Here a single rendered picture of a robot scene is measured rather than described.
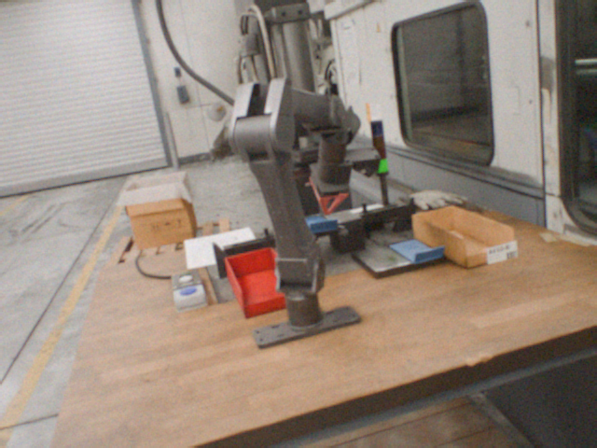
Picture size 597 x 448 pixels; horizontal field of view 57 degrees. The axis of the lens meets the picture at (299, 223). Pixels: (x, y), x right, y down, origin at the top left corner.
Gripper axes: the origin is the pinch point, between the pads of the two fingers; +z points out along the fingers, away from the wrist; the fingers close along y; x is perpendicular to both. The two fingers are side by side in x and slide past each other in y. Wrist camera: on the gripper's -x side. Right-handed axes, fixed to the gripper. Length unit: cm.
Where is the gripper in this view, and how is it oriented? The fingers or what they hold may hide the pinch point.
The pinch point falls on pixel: (326, 207)
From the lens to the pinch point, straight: 128.7
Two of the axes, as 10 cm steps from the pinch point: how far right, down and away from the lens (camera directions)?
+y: -2.6, -6.6, 7.0
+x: -9.6, 1.3, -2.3
